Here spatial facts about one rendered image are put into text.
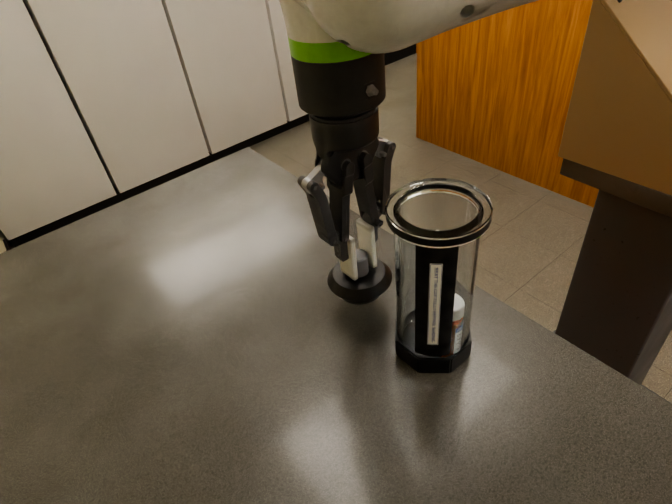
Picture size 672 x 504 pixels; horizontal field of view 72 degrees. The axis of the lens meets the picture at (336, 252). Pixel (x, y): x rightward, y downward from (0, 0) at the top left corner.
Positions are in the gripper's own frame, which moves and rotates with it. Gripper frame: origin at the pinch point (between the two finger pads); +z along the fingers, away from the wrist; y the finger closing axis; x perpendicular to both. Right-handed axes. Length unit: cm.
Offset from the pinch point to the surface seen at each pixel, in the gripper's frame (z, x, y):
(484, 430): 10.7, 24.2, 3.1
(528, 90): 56, -84, -180
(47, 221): 95, -234, 35
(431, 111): 84, -146, -180
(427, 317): 0.4, 14.4, 2.1
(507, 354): 10.7, 19.7, -7.4
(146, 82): 42, -234, -44
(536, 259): 105, -36, -128
